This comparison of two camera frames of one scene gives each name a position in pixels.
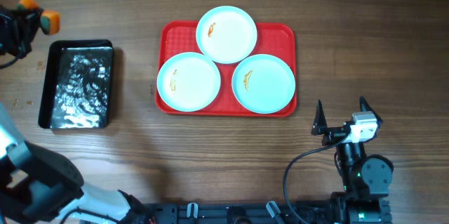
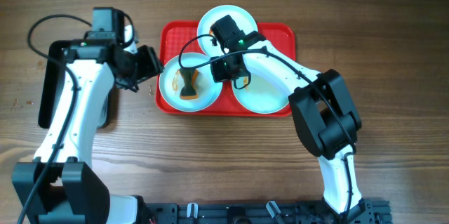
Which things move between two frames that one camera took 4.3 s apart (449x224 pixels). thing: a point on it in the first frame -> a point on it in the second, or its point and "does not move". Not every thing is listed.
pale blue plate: (226, 34) does not move
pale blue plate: (263, 83) does not move
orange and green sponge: (50, 20) -> (189, 90)
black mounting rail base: (250, 213) does not move
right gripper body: (334, 135) -> (222, 71)
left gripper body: (15, 39) -> (139, 66)
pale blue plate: (189, 82) does not move
